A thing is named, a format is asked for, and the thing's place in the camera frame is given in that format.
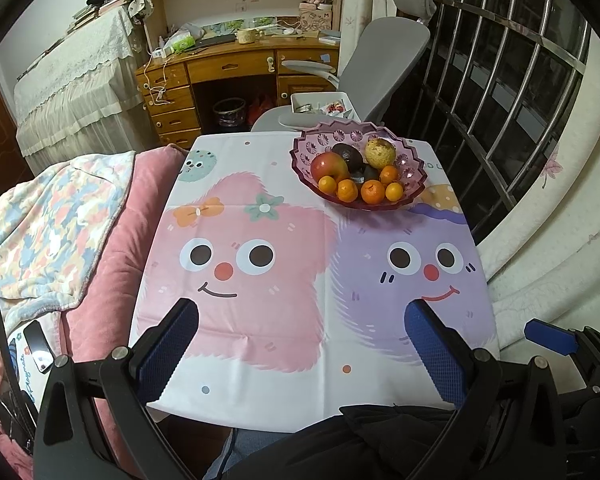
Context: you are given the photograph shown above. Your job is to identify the pastel patterned fleece blanket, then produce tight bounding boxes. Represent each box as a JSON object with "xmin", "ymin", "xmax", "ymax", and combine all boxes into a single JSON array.
[{"xmin": 0, "ymin": 150, "xmax": 136, "ymax": 326}]

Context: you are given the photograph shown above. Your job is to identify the pink glass fruit bowl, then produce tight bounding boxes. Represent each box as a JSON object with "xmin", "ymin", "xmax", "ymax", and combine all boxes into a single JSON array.
[{"xmin": 292, "ymin": 121, "xmax": 428, "ymax": 211}]

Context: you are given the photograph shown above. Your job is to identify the metal window grille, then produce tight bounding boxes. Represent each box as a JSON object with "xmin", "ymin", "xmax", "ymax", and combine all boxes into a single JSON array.
[{"xmin": 400, "ymin": 0, "xmax": 593, "ymax": 241}]

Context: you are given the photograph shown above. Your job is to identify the white floral cloth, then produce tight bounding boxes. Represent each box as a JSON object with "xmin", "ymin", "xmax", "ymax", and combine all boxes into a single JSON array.
[{"xmin": 472, "ymin": 30, "xmax": 600, "ymax": 351}]

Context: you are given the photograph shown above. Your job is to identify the black cable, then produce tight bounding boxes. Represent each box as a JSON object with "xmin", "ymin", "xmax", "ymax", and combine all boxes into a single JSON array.
[{"xmin": 0, "ymin": 262, "xmax": 36, "ymax": 456}]

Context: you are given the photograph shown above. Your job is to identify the person's blue jeans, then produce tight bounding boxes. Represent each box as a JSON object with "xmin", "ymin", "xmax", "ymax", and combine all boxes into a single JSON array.
[{"xmin": 202, "ymin": 430, "xmax": 281, "ymax": 480}]

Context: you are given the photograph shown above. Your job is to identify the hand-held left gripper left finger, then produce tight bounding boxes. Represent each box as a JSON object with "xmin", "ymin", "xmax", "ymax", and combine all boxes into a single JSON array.
[{"xmin": 32, "ymin": 297, "xmax": 201, "ymax": 480}]

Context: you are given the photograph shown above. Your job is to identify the wooden desk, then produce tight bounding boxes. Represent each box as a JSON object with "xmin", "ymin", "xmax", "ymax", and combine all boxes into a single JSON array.
[{"xmin": 135, "ymin": 40, "xmax": 341, "ymax": 150}]

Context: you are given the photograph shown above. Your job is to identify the stack of books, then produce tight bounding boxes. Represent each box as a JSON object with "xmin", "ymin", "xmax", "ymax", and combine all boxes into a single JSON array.
[{"xmin": 70, "ymin": 0, "xmax": 131, "ymax": 28}]

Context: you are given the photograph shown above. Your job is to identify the white lace furniture cover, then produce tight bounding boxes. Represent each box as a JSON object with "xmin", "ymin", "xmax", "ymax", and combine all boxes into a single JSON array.
[{"xmin": 12, "ymin": 5, "xmax": 151, "ymax": 171}]

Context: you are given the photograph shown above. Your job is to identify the pink blanket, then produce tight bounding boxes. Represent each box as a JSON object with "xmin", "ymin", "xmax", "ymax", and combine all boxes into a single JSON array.
[{"xmin": 0, "ymin": 144, "xmax": 191, "ymax": 480}]

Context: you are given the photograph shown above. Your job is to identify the yellow pear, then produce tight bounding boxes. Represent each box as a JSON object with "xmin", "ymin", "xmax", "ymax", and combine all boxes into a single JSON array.
[{"xmin": 364, "ymin": 137, "xmax": 397, "ymax": 170}]

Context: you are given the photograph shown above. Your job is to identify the red bag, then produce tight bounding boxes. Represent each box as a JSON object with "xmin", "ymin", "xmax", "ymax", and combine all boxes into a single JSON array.
[{"xmin": 250, "ymin": 95, "xmax": 276, "ymax": 121}]

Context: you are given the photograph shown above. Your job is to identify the white storage box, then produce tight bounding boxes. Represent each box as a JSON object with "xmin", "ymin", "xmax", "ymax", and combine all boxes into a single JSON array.
[{"xmin": 290, "ymin": 91, "xmax": 353, "ymax": 116}]

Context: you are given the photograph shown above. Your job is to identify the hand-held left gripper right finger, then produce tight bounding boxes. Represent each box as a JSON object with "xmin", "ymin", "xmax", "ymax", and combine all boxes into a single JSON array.
[{"xmin": 404, "ymin": 297, "xmax": 566, "ymax": 480}]

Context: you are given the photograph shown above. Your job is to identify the grey office chair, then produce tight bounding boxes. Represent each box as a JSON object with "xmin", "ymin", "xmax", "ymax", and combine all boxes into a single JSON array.
[{"xmin": 250, "ymin": 0, "xmax": 437, "ymax": 133}]

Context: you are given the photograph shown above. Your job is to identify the dark waste bin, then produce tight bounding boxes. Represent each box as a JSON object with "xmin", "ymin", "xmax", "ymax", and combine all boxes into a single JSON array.
[{"xmin": 212, "ymin": 97, "xmax": 247, "ymax": 128}]

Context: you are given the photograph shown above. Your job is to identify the cartoon printed tablecloth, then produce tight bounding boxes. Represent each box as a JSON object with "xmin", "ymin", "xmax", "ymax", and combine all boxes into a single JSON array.
[{"xmin": 129, "ymin": 130, "xmax": 496, "ymax": 433}]

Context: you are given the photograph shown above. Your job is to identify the smartphone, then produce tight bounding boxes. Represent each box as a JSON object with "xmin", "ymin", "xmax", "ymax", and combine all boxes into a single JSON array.
[{"xmin": 22, "ymin": 320, "xmax": 56, "ymax": 373}]

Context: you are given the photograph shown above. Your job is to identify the large orange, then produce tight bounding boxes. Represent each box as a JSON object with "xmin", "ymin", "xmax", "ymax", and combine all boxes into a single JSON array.
[{"xmin": 361, "ymin": 180, "xmax": 386, "ymax": 206}]

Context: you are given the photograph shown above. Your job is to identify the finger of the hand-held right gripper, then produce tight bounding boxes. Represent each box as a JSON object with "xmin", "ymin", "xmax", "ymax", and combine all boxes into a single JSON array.
[{"xmin": 524, "ymin": 317, "xmax": 579, "ymax": 356}]

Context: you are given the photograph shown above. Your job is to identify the red green apple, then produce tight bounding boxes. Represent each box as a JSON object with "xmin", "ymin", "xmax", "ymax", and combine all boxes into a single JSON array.
[{"xmin": 310, "ymin": 152, "xmax": 352, "ymax": 183}]

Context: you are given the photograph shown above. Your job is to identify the printed cardboard box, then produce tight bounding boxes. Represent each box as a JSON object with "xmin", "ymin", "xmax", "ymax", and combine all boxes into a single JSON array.
[{"xmin": 299, "ymin": 2, "xmax": 333, "ymax": 33}]

